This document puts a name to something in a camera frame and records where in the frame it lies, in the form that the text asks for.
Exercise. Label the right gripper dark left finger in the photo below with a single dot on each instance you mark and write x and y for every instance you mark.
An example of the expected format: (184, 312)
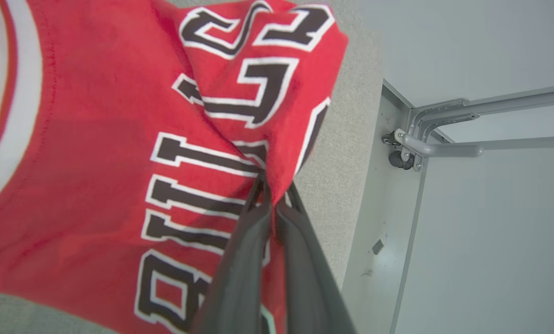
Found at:
(239, 278)

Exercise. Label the red Bulls basketball jersey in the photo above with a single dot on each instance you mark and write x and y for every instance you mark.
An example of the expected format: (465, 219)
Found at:
(96, 139)

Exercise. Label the black caster wheel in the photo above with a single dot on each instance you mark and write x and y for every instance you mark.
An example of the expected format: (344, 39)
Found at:
(399, 160)

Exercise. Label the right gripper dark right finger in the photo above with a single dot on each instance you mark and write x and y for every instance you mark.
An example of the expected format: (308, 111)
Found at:
(309, 287)

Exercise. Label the grey metal cart frame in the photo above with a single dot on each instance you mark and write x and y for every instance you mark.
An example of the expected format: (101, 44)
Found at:
(448, 149)

